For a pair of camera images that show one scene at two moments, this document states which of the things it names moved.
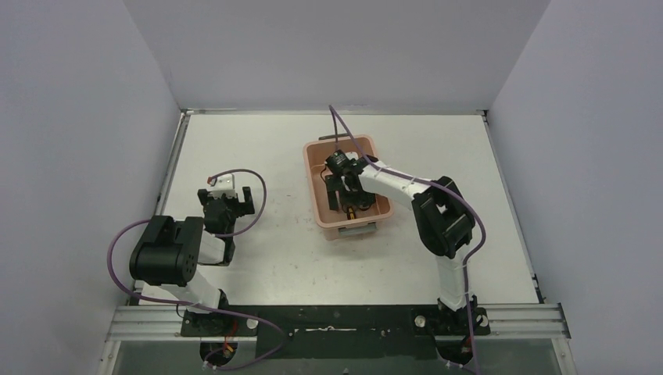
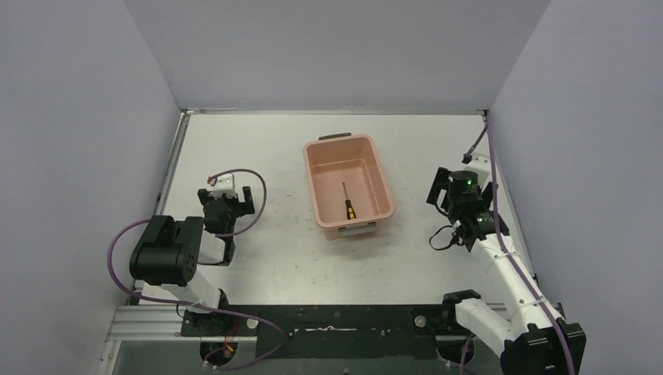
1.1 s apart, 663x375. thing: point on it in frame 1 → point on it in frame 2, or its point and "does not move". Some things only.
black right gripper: x=367 y=199 → x=442 y=183
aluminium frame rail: x=155 y=323 does not move
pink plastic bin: x=334 y=223 does not move
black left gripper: x=226 y=201 does not move
